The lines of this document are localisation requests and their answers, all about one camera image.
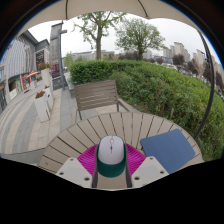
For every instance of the tall white flower planter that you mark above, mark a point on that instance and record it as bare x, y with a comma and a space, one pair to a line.
45, 76

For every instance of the green hedge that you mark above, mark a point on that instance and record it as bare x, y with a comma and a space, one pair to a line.
160, 90

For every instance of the white flower planter box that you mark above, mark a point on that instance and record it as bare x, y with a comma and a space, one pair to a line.
41, 108

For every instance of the grey shopfront building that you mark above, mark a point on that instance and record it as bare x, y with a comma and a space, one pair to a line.
20, 60

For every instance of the thin sparse tree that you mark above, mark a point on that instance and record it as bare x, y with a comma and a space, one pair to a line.
98, 43

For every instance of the tall grey sign pillar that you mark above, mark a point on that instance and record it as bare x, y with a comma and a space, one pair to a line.
55, 46

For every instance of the leafy round tree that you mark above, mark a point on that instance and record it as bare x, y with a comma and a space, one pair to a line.
140, 35

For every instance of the blue square mouse pad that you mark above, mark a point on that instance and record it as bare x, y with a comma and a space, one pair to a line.
168, 150

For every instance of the wooden slatted chair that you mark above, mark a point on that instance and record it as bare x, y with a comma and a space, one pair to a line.
96, 94

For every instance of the dark curved parasol pole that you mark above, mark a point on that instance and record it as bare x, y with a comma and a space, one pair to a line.
210, 90

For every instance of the beige parasol canopy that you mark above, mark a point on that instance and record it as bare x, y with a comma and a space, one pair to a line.
106, 6

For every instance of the distant apartment buildings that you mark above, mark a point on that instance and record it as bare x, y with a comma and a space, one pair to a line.
178, 50

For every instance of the white and teal computer mouse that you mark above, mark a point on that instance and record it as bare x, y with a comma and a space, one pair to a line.
111, 153

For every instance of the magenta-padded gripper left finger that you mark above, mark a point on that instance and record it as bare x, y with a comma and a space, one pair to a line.
75, 171

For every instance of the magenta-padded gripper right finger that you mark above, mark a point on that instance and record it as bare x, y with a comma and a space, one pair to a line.
148, 171

